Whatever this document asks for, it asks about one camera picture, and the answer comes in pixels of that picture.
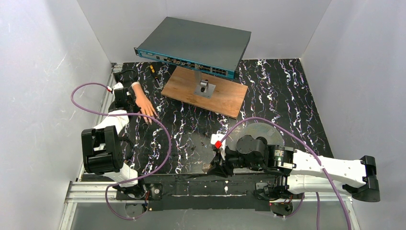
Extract nail polish bottle white cap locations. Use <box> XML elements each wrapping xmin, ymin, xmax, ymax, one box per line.
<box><xmin>202</xmin><ymin>163</ymin><xmax>212</xmax><ymax>173</ymax></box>

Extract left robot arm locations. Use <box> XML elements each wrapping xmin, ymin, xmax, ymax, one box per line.
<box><xmin>81</xmin><ymin>86</ymin><xmax>138</xmax><ymax>188</ymax></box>

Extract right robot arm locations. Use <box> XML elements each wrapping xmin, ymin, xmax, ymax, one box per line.
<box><xmin>203</xmin><ymin>135</ymin><xmax>381</xmax><ymax>203</ymax></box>

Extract mannequin hand with nails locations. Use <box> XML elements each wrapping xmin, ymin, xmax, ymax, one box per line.
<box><xmin>131</xmin><ymin>82</ymin><xmax>158</xmax><ymax>117</ymax></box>

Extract yellow black screwdriver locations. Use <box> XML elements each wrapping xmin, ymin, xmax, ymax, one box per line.
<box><xmin>149</xmin><ymin>64</ymin><xmax>161</xmax><ymax>89</ymax></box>

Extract grey ribbed round disc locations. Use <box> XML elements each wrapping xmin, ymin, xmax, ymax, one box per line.
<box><xmin>235</xmin><ymin>122</ymin><xmax>284</xmax><ymax>152</ymax></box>

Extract wooden base board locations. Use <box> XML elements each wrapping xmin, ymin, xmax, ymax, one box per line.
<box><xmin>161</xmin><ymin>67</ymin><xmax>248</xmax><ymax>119</ymax></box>

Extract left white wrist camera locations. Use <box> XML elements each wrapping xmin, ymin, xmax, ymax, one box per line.
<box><xmin>112</xmin><ymin>82</ymin><xmax>124</xmax><ymax>93</ymax></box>

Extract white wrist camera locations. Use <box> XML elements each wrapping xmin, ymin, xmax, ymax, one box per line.
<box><xmin>210</xmin><ymin>134</ymin><xmax>226</xmax><ymax>160</ymax></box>
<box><xmin>112</xmin><ymin>82</ymin><xmax>124</xmax><ymax>93</ymax></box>

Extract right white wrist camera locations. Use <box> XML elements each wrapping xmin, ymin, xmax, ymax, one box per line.
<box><xmin>210</xmin><ymin>134</ymin><xmax>226</xmax><ymax>160</ymax></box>

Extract black plug with cable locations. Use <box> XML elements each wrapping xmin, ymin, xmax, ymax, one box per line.
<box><xmin>113</xmin><ymin>69</ymin><xmax>139</xmax><ymax>85</ymax></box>

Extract black front mounting rail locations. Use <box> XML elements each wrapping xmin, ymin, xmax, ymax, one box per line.
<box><xmin>139</xmin><ymin>172</ymin><xmax>286</xmax><ymax>212</ymax></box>

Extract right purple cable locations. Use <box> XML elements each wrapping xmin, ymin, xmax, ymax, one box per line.
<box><xmin>220</xmin><ymin>116</ymin><xmax>352</xmax><ymax>230</ymax></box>

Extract metal stand bracket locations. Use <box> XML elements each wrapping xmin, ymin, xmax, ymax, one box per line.
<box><xmin>194</xmin><ymin>70</ymin><xmax>215</xmax><ymax>99</ymax></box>

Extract grey teal network switch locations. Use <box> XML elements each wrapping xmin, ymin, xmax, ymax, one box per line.
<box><xmin>135</xmin><ymin>17</ymin><xmax>251</xmax><ymax>79</ymax></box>

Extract aluminium frame profile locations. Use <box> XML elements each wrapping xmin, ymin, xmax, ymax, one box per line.
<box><xmin>58</xmin><ymin>63</ymin><xmax>123</xmax><ymax>230</ymax></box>

